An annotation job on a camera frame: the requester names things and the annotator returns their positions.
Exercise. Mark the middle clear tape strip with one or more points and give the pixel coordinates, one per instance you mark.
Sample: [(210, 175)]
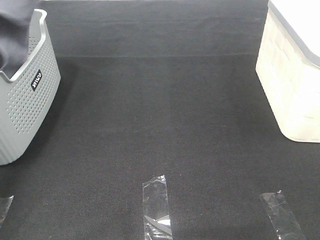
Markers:
[(156, 216)]

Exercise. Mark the left clear tape strip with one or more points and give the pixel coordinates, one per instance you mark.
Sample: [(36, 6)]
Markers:
[(5, 204)]

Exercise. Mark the clear tape strip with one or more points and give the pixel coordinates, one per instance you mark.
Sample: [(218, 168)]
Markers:
[(156, 216), (5, 204), (281, 216)]

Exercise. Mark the grey perforated laundry basket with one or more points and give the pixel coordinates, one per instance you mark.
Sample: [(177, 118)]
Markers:
[(26, 98)]

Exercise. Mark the cream storage box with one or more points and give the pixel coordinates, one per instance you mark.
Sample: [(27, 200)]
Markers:
[(288, 67)]

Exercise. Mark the grey microfibre towel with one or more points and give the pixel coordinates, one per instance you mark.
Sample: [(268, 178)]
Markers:
[(15, 20)]

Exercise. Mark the right clear tape strip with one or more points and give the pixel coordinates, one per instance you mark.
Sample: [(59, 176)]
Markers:
[(281, 216)]

